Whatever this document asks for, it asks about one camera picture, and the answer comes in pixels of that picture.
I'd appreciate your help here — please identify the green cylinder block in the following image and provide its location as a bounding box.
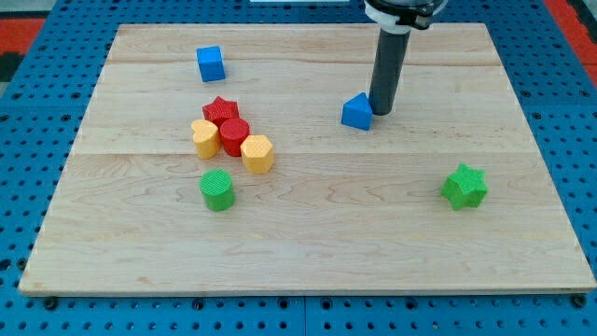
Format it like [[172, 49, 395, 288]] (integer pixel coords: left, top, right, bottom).
[[200, 169, 235, 211]]

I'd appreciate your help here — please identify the red cylinder block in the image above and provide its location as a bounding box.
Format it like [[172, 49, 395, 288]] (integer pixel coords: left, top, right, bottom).
[[219, 118, 250, 157]]

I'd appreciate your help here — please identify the light wooden board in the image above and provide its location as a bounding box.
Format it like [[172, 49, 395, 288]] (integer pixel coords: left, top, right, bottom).
[[19, 23, 596, 297]]

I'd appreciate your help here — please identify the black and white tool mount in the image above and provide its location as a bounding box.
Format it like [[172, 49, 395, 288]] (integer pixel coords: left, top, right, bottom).
[[364, 0, 448, 34]]

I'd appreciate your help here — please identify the yellow heart block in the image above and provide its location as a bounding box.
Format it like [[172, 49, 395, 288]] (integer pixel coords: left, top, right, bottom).
[[191, 119, 221, 160]]

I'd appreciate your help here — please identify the green star block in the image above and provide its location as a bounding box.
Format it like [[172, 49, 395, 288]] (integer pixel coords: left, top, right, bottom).
[[440, 162, 488, 211]]

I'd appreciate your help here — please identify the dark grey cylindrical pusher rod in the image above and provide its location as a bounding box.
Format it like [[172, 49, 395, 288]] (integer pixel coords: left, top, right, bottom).
[[368, 30, 410, 116]]

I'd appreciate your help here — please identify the yellow hexagon block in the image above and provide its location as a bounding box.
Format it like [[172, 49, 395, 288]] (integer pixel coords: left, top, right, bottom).
[[241, 134, 274, 174]]

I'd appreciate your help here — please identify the red star block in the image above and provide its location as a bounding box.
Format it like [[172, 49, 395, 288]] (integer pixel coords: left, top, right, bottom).
[[201, 96, 240, 127]]

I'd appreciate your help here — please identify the blue cube block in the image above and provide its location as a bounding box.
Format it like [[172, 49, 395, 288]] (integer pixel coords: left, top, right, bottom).
[[196, 46, 226, 82]]

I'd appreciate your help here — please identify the blue triangle block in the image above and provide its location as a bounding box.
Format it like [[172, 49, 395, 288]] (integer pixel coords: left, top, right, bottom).
[[340, 92, 373, 131]]

